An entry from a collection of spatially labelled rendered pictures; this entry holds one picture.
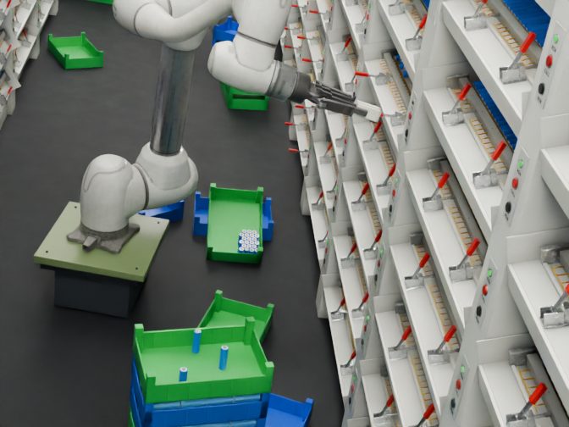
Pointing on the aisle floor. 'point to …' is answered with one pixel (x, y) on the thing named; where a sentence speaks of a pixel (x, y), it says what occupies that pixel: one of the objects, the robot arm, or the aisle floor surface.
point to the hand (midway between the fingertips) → (366, 110)
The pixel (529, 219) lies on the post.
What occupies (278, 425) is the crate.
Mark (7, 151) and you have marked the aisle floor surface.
